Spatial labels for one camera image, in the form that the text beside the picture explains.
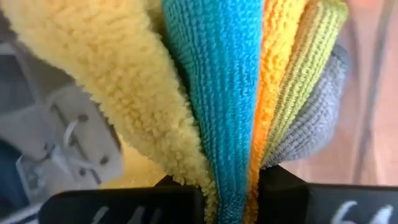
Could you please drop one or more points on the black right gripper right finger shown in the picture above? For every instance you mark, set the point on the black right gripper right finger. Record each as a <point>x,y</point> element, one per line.
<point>326,202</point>

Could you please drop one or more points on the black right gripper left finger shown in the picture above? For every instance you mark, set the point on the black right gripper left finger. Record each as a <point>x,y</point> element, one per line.
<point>124,205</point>

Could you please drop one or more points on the grey microfiber towel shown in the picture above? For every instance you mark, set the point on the grey microfiber towel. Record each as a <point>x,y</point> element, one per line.
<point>314,124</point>

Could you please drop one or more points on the clear plastic bin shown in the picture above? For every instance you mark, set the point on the clear plastic bin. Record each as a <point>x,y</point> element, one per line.
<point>56,133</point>

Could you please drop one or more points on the yellow microfiber towel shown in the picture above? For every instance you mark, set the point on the yellow microfiber towel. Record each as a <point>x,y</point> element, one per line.
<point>118,77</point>

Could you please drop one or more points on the lime green microfiber towel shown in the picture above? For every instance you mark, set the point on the lime green microfiber towel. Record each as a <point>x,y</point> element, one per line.
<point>304,71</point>

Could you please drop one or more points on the orange microfiber towel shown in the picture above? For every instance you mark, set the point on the orange microfiber towel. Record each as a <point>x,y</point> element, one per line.
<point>273,77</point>

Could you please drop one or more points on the teal microfiber towel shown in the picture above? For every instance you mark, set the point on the teal microfiber towel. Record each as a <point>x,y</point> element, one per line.
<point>220,93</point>

